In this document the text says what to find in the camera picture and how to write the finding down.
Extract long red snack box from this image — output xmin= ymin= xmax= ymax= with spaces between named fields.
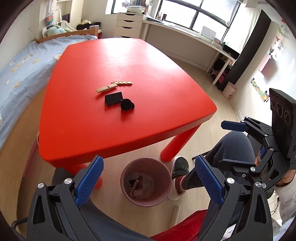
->
xmin=128 ymin=175 xmax=144 ymax=198

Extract black card box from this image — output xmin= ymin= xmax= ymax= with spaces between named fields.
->
xmin=105 ymin=91 xmax=123 ymax=106

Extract black round item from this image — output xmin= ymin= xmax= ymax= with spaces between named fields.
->
xmin=120 ymin=98 xmax=135 ymax=111

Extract gold segmented wrapper strip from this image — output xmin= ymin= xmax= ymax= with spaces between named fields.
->
xmin=111 ymin=81 xmax=132 ymax=85

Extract pink trash bin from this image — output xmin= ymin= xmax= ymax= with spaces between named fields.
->
xmin=120 ymin=158 xmax=171 ymax=207

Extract right hand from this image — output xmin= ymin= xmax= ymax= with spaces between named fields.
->
xmin=276 ymin=170 xmax=295 ymax=187

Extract person leg dark trousers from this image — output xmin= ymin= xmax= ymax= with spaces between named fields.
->
xmin=182 ymin=131 xmax=258 ymax=232

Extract small white floor bin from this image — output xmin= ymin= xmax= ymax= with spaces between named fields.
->
xmin=222 ymin=82 xmax=237 ymax=99

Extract black white shoe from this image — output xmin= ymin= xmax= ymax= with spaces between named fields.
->
xmin=168 ymin=156 xmax=189 ymax=201

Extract red chair seat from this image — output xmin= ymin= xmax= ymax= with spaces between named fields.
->
xmin=151 ymin=209 xmax=207 ymax=241

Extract red plastic table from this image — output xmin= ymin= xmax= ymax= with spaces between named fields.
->
xmin=39 ymin=38 xmax=217 ymax=174

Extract white long desk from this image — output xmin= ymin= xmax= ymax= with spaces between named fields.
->
xmin=139 ymin=20 xmax=235 ymax=85

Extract white laptop on desk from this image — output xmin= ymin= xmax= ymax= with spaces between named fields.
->
xmin=201 ymin=26 xmax=216 ymax=41

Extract black tall panel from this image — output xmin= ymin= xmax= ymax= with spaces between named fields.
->
xmin=225 ymin=10 xmax=271 ymax=84

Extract bed with blue sheet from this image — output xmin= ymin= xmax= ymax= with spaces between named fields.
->
xmin=1 ymin=35 xmax=97 ymax=146

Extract white drawer cabinet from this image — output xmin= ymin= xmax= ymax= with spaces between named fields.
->
xmin=114 ymin=13 xmax=144 ymax=38

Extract green plush toy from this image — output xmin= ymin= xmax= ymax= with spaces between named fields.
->
xmin=45 ymin=25 xmax=72 ymax=37

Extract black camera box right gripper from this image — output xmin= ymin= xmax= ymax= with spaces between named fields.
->
xmin=269 ymin=88 xmax=295 ymax=163

